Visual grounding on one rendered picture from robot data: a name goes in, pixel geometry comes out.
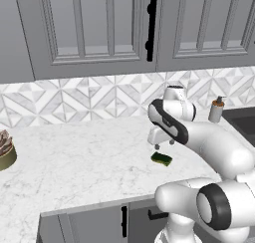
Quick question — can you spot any black vertical base cupboard handle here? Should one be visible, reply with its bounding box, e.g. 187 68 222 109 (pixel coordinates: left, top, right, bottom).
121 205 129 239

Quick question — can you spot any plain grey cupboard panel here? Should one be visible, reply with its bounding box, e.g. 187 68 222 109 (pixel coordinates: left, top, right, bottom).
0 0 36 86

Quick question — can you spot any grey wall cupboard door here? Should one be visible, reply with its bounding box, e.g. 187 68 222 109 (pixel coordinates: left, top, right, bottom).
13 0 157 82
155 0 255 73

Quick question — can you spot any dark grey sink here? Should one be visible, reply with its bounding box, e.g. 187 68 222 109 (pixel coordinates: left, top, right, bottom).
221 106 255 145

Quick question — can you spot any green and yellow sponge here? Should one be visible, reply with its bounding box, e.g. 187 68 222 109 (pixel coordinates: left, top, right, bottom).
150 150 174 167

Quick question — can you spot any plant in olive pot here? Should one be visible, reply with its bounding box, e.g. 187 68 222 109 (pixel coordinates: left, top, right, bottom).
0 128 19 172

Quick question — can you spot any grey base cupboard drawer front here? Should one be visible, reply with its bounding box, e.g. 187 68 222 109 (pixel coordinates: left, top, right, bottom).
127 198 172 243

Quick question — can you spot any black wall cupboard handle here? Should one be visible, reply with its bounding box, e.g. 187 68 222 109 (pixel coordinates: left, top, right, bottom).
144 0 159 63

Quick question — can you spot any grey base cupboard door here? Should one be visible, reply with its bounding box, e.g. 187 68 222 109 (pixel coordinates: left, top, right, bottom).
39 202 130 243

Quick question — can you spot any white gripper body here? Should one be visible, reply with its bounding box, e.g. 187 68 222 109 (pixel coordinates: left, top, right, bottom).
146 125 176 146

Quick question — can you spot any black horizontal drawer handle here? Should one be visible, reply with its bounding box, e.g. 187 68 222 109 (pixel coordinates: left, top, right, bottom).
146 208 170 221

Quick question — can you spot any grey soap dispenser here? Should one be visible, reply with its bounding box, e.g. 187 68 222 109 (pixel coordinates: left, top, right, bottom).
207 95 227 124

